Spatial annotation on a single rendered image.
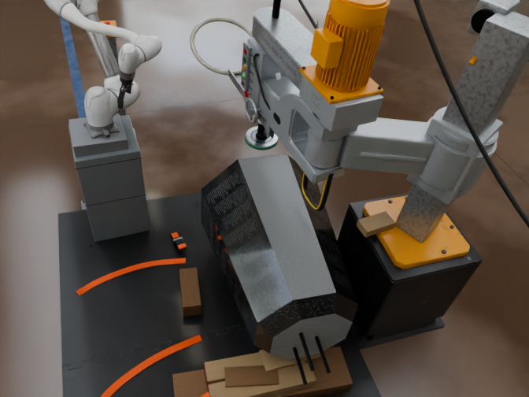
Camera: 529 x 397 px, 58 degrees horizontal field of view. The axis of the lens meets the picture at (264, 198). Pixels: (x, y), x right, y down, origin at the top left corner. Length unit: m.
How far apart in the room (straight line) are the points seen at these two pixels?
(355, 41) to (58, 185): 2.86
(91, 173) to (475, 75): 2.26
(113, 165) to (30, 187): 1.19
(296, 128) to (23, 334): 2.11
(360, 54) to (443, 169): 0.75
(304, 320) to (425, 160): 0.99
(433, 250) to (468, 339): 0.93
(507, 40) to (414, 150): 0.62
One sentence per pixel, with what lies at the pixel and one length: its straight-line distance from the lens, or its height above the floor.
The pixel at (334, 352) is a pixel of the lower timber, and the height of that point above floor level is 0.12.
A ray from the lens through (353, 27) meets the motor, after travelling 2.01.
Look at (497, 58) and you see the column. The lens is 2.25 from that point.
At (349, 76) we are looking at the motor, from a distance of 2.11.
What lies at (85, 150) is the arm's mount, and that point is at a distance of 3.13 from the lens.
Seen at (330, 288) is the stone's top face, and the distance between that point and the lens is 2.48.
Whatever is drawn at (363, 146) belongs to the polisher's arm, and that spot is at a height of 1.41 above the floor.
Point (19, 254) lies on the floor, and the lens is 3.79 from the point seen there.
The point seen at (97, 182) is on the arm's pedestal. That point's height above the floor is 0.60.
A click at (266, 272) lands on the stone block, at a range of 2.55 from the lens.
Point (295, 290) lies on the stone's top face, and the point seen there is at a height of 0.82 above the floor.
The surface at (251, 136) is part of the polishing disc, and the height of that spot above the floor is 0.88.
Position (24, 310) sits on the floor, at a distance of 3.50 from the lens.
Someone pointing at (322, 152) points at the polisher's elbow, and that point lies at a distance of 2.36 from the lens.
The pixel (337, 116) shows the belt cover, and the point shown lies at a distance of 2.09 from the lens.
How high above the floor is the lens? 2.84
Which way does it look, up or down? 46 degrees down
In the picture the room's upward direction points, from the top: 8 degrees clockwise
